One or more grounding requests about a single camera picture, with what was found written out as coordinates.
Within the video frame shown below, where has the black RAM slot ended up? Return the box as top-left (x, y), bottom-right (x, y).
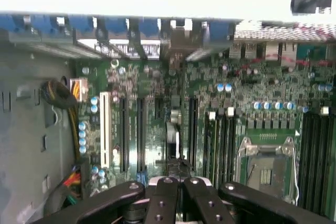
top-left (204, 111), bottom-right (216, 187)
top-left (329, 112), bottom-right (336, 209)
top-left (320, 106), bottom-right (330, 209)
top-left (221, 115), bottom-right (229, 187)
top-left (227, 107), bottom-right (237, 186)
top-left (310, 112), bottom-right (320, 209)
top-left (301, 112), bottom-right (311, 209)

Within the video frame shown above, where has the CPU socket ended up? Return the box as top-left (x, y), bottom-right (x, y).
top-left (236, 136), bottom-right (300, 206)

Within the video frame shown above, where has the metal locking lever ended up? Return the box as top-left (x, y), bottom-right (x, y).
top-left (287, 136), bottom-right (300, 206)

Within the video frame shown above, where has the white expansion slot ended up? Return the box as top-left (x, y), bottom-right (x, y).
top-left (99, 91), bottom-right (111, 169)

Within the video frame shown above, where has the short black expansion slot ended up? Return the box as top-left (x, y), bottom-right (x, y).
top-left (154, 97), bottom-right (164, 120)

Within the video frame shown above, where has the green motherboard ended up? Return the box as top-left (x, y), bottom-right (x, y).
top-left (75, 50), bottom-right (336, 224)

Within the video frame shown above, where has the white power connector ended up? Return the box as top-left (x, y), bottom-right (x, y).
top-left (69, 77), bottom-right (89, 103)

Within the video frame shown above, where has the silver rear port block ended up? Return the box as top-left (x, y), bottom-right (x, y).
top-left (229, 42), bottom-right (257, 60)
top-left (265, 41), bottom-right (298, 66)

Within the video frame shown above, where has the blue card retention clip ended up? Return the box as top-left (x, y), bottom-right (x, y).
top-left (139, 20), bottom-right (161, 40)
top-left (0, 14), bottom-right (21, 35)
top-left (104, 18), bottom-right (129, 39)
top-left (68, 16), bottom-right (94, 37)
top-left (31, 15), bottom-right (57, 36)
top-left (209, 20), bottom-right (234, 45)

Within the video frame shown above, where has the black open PC case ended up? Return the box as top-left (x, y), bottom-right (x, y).
top-left (0, 8), bottom-right (336, 224)

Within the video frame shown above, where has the red yellow wire bundle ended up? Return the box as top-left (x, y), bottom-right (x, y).
top-left (61, 165), bottom-right (82, 205)

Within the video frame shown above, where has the black sleeved wire bundle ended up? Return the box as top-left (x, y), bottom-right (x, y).
top-left (40, 79), bottom-right (81, 162)

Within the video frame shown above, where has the thin red wire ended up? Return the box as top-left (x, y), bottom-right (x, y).
top-left (232, 52), bottom-right (336, 76)

